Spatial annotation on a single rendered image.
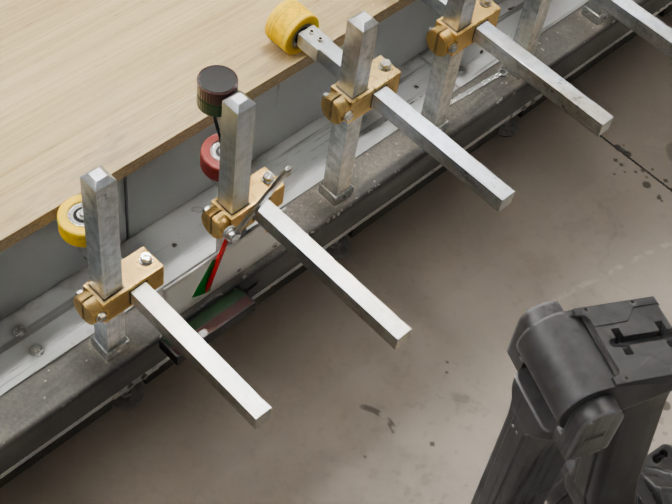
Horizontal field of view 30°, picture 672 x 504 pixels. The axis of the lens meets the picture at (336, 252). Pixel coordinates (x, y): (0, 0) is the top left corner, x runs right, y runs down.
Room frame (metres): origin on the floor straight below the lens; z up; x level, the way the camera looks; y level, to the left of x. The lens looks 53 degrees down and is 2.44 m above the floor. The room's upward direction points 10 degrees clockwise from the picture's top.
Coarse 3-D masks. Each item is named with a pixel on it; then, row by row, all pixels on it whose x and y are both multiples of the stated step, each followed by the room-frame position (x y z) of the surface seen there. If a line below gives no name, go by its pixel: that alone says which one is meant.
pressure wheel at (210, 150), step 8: (216, 136) 1.33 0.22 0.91; (208, 144) 1.31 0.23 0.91; (216, 144) 1.31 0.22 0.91; (200, 152) 1.29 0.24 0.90; (208, 152) 1.29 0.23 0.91; (216, 152) 1.30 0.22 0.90; (200, 160) 1.29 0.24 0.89; (208, 160) 1.28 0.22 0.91; (216, 160) 1.28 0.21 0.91; (208, 168) 1.27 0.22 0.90; (216, 168) 1.26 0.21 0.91; (208, 176) 1.27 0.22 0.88; (216, 176) 1.26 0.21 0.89
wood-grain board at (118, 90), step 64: (0, 0) 1.55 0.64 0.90; (64, 0) 1.58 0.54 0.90; (128, 0) 1.61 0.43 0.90; (192, 0) 1.64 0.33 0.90; (256, 0) 1.67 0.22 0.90; (320, 0) 1.69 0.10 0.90; (384, 0) 1.72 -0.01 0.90; (0, 64) 1.41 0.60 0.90; (64, 64) 1.43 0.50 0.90; (128, 64) 1.46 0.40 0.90; (192, 64) 1.48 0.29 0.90; (256, 64) 1.51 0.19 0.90; (0, 128) 1.27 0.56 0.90; (64, 128) 1.30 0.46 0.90; (128, 128) 1.32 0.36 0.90; (192, 128) 1.35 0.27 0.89; (0, 192) 1.15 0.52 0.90; (64, 192) 1.17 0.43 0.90
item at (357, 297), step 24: (264, 216) 1.22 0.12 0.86; (288, 240) 1.19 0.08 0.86; (312, 240) 1.19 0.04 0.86; (312, 264) 1.15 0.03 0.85; (336, 264) 1.15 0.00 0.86; (336, 288) 1.12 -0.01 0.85; (360, 288) 1.12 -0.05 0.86; (360, 312) 1.08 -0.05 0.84; (384, 312) 1.08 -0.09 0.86; (384, 336) 1.05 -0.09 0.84; (408, 336) 1.06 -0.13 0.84
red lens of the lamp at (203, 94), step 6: (210, 66) 1.28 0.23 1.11; (222, 66) 1.29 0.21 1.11; (234, 72) 1.28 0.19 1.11; (198, 78) 1.26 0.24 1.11; (198, 84) 1.24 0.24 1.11; (198, 90) 1.24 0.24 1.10; (204, 90) 1.23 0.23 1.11; (234, 90) 1.25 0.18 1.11; (204, 96) 1.23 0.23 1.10; (210, 96) 1.23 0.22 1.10; (216, 96) 1.23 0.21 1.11; (222, 96) 1.23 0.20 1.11; (228, 96) 1.24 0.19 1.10; (210, 102) 1.23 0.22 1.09; (216, 102) 1.23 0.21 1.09
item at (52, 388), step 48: (576, 48) 1.91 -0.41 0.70; (480, 96) 1.73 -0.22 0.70; (528, 96) 1.80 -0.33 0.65; (384, 144) 1.56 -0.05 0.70; (384, 192) 1.47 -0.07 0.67; (144, 336) 1.06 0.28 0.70; (48, 384) 0.95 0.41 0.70; (96, 384) 0.96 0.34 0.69; (0, 432) 0.85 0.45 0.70; (48, 432) 0.89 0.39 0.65
